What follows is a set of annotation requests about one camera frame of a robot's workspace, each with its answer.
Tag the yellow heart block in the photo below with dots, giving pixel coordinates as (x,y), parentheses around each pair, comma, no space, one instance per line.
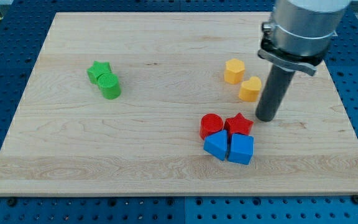
(250,89)

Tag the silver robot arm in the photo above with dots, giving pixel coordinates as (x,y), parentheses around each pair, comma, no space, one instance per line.
(298,33)

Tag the yellow hexagon block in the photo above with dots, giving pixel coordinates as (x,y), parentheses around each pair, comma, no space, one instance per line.
(234,71)

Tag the red cylinder block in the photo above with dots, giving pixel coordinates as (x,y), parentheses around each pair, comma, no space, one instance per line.
(210,123)

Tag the blue triangle block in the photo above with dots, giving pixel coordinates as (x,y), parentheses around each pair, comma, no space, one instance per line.
(216,144)

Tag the red star block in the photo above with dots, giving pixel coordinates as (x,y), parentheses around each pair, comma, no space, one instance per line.
(238,125)

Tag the light wooden board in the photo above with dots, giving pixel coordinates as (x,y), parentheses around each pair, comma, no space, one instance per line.
(67,140)

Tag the green cylinder block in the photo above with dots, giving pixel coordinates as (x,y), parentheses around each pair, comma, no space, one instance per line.
(109,86)

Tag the blue cube block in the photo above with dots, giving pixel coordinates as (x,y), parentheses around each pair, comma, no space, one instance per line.
(241,149)

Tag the green star block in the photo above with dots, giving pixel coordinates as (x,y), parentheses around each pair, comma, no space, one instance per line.
(98,69)

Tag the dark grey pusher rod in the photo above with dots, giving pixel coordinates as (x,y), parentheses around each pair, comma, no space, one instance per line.
(276,86)

